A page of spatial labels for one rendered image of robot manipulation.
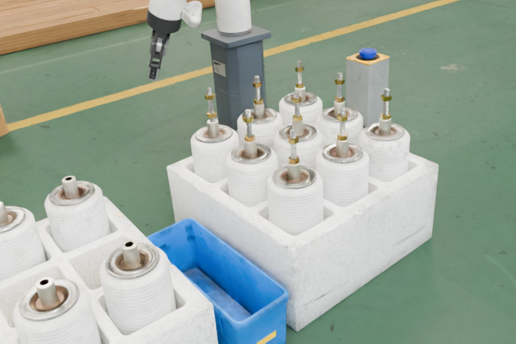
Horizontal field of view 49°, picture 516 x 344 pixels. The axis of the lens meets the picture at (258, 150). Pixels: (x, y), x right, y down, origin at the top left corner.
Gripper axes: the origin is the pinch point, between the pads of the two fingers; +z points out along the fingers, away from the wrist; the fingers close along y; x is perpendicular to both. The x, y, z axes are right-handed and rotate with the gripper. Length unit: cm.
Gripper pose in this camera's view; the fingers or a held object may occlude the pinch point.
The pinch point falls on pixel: (154, 66)
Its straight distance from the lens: 133.1
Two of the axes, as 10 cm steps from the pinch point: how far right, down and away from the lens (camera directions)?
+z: -2.9, 7.4, 6.1
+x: 9.6, 2.0, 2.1
